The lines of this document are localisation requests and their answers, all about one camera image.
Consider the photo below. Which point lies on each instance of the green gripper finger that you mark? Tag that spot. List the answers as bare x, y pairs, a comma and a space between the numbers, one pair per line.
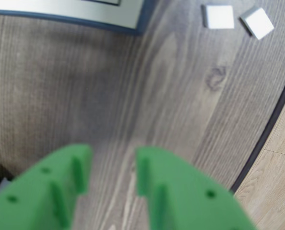
193, 206
32, 203

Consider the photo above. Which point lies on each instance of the white cube stone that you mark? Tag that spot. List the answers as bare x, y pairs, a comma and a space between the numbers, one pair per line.
220, 16
258, 22

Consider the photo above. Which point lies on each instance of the white grid go board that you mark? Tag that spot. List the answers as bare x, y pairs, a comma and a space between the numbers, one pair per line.
61, 9

